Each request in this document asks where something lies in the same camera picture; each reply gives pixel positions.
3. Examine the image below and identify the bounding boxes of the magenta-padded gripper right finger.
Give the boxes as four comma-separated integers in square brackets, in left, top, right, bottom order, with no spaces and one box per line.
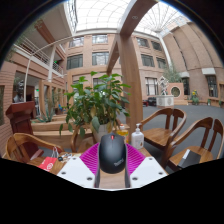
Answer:
[124,142,169,189]

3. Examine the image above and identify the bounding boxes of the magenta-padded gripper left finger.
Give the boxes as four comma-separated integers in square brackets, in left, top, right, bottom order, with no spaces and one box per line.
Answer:
[56,142,102,190]

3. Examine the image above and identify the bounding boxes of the black computer mouse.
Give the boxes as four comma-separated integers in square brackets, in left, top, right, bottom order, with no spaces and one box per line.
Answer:
[98,132,128,174]

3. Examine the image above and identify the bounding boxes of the bunch of keys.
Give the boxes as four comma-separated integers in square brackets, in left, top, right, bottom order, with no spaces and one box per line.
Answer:
[57,151,73,163]

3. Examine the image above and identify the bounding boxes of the red shopping bag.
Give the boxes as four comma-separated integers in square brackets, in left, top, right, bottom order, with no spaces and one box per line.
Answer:
[37,146,62,173]

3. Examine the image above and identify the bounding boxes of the wooden armchair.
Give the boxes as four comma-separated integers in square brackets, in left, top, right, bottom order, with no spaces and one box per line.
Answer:
[2,132,65,165]
[138,107,188,156]
[69,123,98,154]
[163,116,224,172]

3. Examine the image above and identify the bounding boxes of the white pump bottle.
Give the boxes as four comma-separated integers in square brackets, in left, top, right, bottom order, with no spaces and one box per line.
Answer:
[130,123,145,150]

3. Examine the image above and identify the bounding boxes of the black notebook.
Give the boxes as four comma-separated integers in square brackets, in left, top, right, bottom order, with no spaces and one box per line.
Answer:
[177,148,202,169]

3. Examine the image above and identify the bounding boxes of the spiky green agave plant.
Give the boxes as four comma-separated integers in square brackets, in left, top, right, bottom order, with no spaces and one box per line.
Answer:
[34,109,56,125]

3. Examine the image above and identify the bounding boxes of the dark parked car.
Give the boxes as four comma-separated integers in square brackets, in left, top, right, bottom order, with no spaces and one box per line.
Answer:
[145,96,158,107]

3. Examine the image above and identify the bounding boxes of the large potted green plant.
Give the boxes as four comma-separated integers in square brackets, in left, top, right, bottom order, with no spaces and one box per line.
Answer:
[59,70,132,143]

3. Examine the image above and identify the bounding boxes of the dark red wooden lectern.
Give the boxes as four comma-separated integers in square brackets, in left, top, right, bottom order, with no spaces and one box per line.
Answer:
[5,100,44,161]

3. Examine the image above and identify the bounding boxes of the yellow flowering potted plant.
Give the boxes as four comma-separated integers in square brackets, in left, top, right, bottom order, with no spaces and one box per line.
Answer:
[189,89,201,106]

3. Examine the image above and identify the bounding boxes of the wooden pillar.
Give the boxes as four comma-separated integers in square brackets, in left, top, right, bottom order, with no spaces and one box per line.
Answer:
[106,0,158,135]

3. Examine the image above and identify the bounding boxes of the white statue on pedestal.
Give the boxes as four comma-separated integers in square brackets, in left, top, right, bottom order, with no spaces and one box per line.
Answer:
[156,75,175,108]

